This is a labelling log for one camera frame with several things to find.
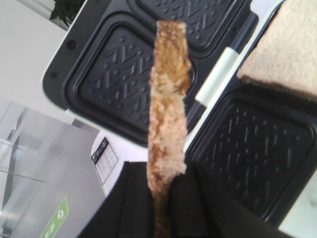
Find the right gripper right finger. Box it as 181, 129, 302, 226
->
169, 162, 289, 238

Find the white bread slice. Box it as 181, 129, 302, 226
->
147, 20, 191, 238
237, 0, 317, 101

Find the breakfast maker hinged lid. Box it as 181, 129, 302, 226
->
43, 0, 259, 147

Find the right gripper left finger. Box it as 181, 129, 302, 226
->
86, 162, 154, 238

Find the green plant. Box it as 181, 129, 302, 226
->
49, 0, 85, 27

